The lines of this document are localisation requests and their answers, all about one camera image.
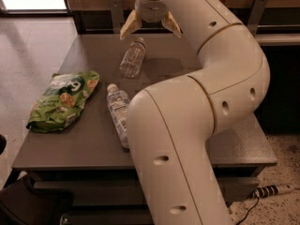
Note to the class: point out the dark brown chair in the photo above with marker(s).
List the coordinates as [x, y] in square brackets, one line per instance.
[22, 204]

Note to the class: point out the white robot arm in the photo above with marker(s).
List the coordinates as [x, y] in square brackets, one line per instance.
[168, 123]

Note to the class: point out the white labelled water bottle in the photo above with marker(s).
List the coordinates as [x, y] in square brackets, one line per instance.
[117, 102]

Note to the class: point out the white power strip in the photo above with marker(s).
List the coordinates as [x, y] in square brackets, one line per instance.
[273, 190]

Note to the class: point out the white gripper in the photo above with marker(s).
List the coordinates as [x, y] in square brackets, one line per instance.
[152, 10]

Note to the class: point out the clear plastic water bottle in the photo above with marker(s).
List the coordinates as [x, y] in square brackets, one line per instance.
[133, 58]

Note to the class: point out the green snack bag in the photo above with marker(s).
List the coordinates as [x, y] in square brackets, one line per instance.
[62, 102]

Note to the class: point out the grey drawer cabinet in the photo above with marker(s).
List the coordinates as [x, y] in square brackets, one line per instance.
[91, 144]

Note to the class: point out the upper grey drawer front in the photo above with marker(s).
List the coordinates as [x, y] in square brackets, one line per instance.
[129, 191]

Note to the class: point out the metal wall bracket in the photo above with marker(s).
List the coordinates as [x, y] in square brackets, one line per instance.
[117, 13]
[255, 15]

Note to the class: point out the right metal wall bracket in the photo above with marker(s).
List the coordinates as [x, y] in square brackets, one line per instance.
[255, 15]

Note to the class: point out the grey drawer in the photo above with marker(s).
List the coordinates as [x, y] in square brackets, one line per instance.
[129, 191]
[112, 216]

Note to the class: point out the lower grey drawer front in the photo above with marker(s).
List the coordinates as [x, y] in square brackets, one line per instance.
[112, 216]

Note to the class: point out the left metal wall bracket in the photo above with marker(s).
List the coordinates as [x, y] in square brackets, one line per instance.
[117, 13]

